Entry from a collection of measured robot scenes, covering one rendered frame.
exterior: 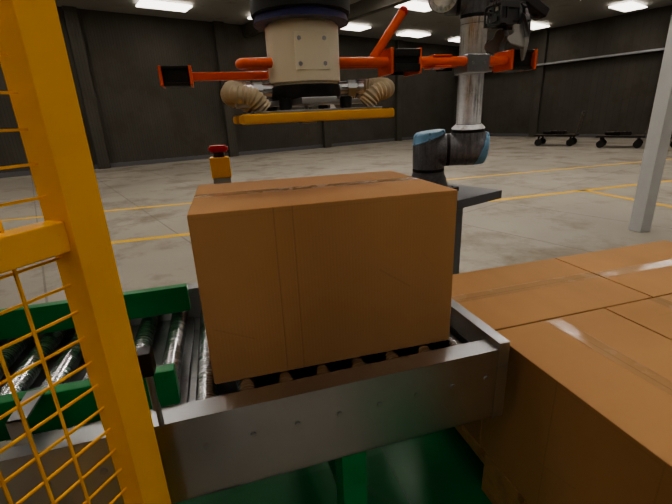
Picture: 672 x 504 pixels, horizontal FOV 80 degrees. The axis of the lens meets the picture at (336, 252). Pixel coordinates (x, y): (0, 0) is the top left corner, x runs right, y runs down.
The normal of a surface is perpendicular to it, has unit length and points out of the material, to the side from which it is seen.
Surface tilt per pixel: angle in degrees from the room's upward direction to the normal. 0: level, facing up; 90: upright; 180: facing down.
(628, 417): 0
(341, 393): 90
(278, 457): 90
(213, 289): 90
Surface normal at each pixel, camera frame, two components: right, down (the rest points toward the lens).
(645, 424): -0.04, -0.95
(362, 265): 0.26, 0.30
